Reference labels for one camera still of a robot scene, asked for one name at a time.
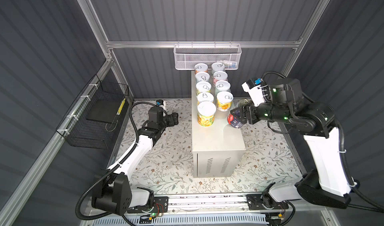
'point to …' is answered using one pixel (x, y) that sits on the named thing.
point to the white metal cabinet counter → (218, 150)
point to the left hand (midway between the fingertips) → (171, 114)
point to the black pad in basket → (103, 110)
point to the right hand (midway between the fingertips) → (239, 110)
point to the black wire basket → (91, 123)
